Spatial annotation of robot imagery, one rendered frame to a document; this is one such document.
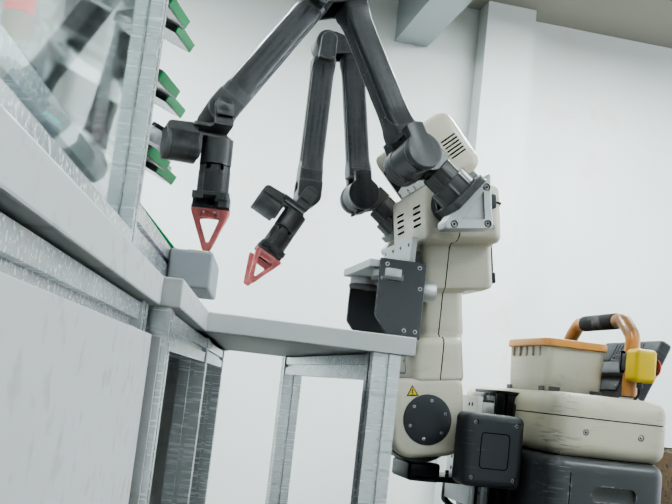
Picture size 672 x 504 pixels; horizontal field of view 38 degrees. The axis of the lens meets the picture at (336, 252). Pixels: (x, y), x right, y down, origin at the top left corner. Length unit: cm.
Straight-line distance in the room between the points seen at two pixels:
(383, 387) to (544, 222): 440
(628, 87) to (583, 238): 101
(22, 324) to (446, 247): 168
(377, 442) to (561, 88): 473
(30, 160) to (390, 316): 159
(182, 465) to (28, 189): 131
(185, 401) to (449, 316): 65
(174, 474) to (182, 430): 8
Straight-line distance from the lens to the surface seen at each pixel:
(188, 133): 173
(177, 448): 172
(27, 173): 43
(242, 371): 530
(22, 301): 46
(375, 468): 152
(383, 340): 149
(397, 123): 193
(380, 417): 152
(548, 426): 199
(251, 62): 186
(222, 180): 173
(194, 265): 155
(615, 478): 203
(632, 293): 608
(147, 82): 93
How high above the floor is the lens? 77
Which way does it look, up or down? 8 degrees up
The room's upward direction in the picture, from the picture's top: 6 degrees clockwise
